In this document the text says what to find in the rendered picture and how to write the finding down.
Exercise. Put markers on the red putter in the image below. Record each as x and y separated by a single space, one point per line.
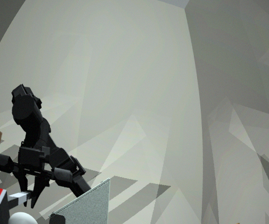
9 202

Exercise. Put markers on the white ball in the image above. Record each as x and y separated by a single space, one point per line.
21 218

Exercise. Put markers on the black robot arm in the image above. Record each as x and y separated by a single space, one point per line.
26 113

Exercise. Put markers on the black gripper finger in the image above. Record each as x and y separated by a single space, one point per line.
40 184
23 182

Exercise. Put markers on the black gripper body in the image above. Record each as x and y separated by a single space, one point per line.
62 177

